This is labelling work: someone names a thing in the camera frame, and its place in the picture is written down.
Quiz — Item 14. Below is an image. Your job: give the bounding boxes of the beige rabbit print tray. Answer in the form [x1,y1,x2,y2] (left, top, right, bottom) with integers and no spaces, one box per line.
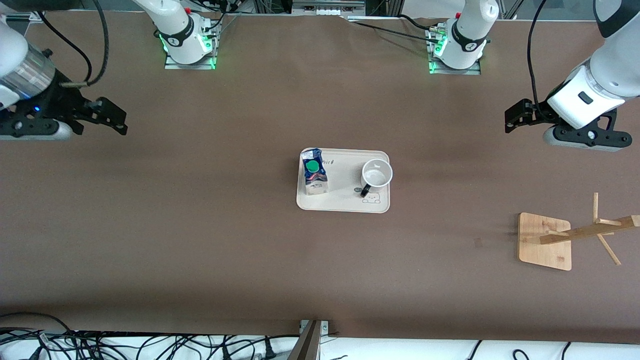
[296,148,390,214]

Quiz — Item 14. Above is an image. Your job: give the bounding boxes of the blue white milk carton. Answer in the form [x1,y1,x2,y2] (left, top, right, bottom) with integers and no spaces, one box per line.
[299,148,330,196]

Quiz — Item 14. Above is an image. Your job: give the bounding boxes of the long black table cable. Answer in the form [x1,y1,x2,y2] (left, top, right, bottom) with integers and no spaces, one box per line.
[346,19,443,46]

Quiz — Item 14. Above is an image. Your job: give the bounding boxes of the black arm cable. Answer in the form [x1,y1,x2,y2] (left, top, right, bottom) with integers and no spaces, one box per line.
[527,0,549,108]
[37,0,110,89]

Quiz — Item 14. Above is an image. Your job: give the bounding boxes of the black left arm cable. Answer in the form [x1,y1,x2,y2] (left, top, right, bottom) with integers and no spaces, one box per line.
[527,0,549,108]

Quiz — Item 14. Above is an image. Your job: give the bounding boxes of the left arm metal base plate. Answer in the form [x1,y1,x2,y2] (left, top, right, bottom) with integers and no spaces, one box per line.
[427,25,482,76]

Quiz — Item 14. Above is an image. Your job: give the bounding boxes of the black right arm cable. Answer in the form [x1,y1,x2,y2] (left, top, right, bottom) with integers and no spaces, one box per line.
[37,0,110,89]

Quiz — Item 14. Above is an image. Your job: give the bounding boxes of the black tangled floor cable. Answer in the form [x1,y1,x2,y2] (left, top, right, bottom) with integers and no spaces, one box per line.
[75,332,301,360]

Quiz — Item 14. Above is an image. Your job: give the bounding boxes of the grey metal post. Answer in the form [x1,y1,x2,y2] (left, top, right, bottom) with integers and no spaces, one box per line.
[287,320,331,360]

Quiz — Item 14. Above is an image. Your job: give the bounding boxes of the short black table cable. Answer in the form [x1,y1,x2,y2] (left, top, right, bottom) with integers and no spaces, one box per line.
[399,14,441,33]

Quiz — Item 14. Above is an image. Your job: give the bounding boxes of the aluminium corner profile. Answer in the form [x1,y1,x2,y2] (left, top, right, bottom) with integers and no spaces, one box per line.
[0,11,46,23]

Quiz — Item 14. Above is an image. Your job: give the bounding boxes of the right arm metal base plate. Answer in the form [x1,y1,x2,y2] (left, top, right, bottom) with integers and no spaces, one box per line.
[164,25,217,71]

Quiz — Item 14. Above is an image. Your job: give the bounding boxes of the black looping floor cable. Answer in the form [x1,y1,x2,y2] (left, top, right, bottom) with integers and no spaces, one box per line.
[0,312,81,360]

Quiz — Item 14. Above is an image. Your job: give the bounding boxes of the wooden cup rack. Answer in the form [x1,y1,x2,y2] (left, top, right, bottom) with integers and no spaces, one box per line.
[518,192,640,271]

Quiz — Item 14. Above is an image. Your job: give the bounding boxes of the white smiley mug black handle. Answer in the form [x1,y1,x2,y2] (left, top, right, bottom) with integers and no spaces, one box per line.
[360,158,394,198]

